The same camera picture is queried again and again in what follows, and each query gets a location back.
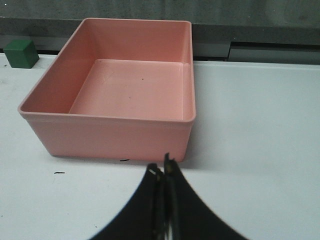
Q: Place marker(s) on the pink plastic bin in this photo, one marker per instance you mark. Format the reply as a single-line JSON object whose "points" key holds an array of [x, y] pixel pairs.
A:
{"points": [[118, 89]]}

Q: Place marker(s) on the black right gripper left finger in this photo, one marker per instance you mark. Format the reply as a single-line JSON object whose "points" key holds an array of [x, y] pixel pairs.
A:
{"points": [[143, 216]]}

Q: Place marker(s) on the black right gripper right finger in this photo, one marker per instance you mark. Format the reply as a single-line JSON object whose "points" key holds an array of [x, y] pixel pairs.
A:
{"points": [[180, 212]]}

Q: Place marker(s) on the grey stone counter ledge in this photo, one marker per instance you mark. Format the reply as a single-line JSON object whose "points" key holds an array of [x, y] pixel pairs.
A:
{"points": [[270, 31]]}

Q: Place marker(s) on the green cube right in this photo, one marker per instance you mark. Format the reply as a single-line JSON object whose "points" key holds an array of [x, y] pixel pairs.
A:
{"points": [[21, 53]]}

